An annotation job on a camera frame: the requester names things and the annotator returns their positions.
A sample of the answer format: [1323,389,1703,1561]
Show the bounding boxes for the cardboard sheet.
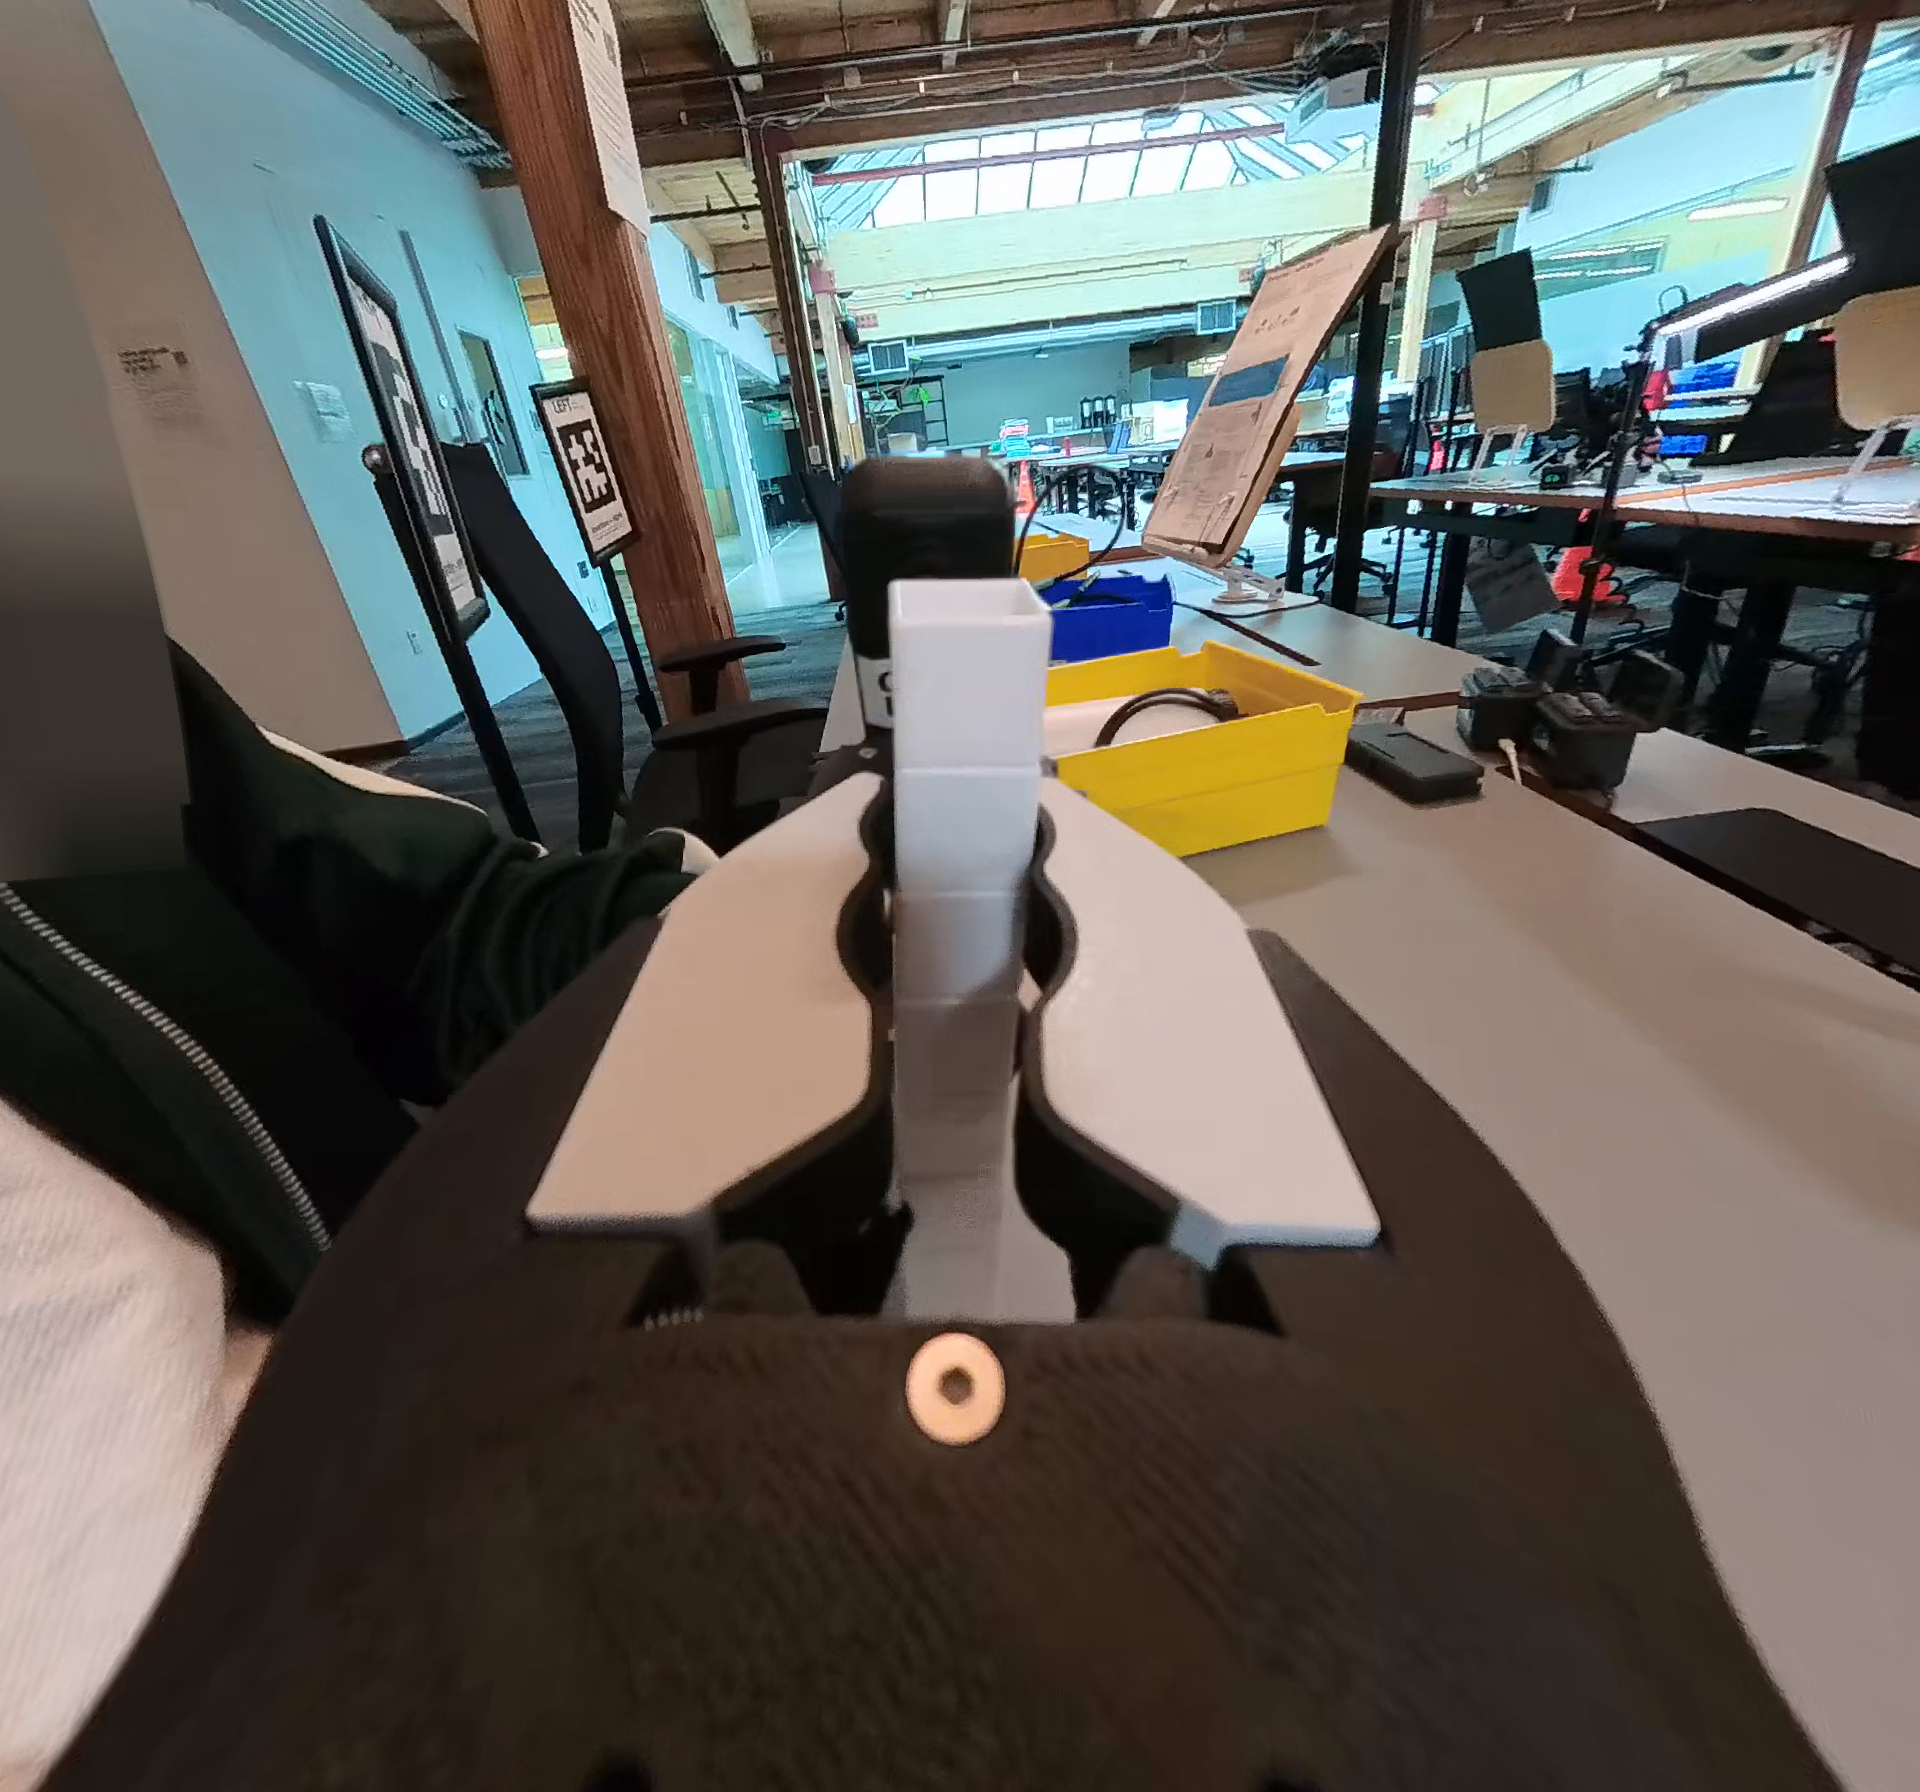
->
[1140,225,1404,571]

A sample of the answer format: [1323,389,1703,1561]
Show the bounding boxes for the yellow plastic bin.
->
[1042,641,1364,859]

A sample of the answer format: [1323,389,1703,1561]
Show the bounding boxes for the black pole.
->
[1318,0,1442,616]

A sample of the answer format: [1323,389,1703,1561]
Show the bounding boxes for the tall black framed poster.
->
[317,215,490,647]

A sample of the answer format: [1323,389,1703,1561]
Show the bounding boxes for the black coiled cable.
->
[1096,686,1240,750]

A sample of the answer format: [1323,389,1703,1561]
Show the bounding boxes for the large stand with tan board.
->
[1822,133,1920,519]

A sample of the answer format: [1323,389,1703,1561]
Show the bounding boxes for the wooden post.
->
[434,0,752,719]

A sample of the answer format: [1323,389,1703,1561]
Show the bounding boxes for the white paper notice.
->
[548,0,654,234]

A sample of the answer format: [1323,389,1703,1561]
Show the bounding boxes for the black flat pad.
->
[1635,811,1920,984]

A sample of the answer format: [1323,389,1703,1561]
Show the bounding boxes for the blue plastic bin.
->
[1040,571,1176,664]

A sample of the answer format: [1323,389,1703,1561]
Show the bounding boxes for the black office chair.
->
[444,444,833,850]

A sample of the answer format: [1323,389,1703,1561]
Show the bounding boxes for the framed marker sign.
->
[527,377,637,568]

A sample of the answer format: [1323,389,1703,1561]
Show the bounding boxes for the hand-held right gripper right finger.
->
[1016,775,1385,1271]

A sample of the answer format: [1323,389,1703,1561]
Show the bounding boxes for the black lamp bar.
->
[1648,255,1856,352]

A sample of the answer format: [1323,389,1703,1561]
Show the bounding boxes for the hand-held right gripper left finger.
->
[527,773,897,1238]

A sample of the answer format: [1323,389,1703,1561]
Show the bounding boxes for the white long box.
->
[883,576,1054,1321]

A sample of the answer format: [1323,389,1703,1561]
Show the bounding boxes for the grey desk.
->
[816,517,1920,1792]

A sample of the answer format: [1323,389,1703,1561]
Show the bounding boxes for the dark green zip jacket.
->
[0,637,719,1329]

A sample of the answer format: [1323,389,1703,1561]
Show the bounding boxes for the black flat box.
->
[1344,725,1488,805]

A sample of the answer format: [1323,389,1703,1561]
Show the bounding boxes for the person's left forearm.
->
[434,833,719,1076]

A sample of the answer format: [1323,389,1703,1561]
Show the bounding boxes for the small stand with tan board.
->
[1456,252,1555,473]

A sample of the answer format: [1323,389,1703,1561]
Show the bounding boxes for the black charging case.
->
[1536,689,1640,794]
[1456,665,1546,750]

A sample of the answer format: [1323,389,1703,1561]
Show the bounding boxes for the cream white shirt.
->
[0,1101,272,1792]

